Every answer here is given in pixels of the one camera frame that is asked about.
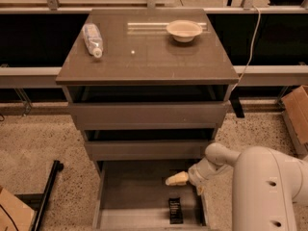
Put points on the cardboard box at right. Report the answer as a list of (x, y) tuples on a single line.
[(296, 119)]

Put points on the white paper bowl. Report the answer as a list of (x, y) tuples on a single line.
[(184, 30)]

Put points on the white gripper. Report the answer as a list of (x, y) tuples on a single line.
[(196, 173)]

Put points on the grey drawer cabinet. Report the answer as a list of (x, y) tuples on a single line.
[(138, 51)]

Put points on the grey middle drawer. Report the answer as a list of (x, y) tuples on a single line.
[(112, 145)]

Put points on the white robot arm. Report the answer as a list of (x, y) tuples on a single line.
[(266, 185)]

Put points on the grey bottom drawer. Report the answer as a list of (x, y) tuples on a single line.
[(133, 196)]

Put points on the cardboard box at left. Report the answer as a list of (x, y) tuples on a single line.
[(15, 215)]

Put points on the grey drawer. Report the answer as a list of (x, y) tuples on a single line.
[(147, 107), (112, 145), (133, 196)]

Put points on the cardboard box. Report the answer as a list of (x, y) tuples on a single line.
[(15, 215), (296, 119)]

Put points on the black metal stand frame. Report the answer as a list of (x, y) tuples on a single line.
[(39, 201)]

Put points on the grey top drawer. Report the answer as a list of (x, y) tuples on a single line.
[(147, 107)]

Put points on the clear plastic water bottle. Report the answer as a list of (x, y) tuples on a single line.
[(93, 40)]

